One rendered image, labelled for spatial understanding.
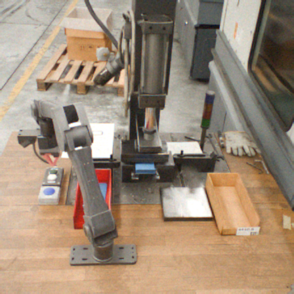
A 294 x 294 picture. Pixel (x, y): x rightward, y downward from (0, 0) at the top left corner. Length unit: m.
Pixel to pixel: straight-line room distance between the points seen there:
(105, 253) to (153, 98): 0.52
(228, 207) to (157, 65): 0.57
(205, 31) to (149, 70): 3.20
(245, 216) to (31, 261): 0.73
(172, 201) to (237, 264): 0.31
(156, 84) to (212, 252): 0.57
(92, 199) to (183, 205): 0.39
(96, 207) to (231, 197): 0.57
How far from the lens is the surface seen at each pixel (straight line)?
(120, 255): 1.16
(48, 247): 1.21
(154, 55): 1.18
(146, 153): 1.34
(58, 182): 1.39
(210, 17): 4.34
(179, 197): 1.34
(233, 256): 1.22
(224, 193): 1.42
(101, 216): 1.06
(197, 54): 4.45
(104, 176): 1.40
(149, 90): 1.23
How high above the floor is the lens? 1.80
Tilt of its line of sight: 34 degrees down
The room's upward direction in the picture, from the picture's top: 4 degrees clockwise
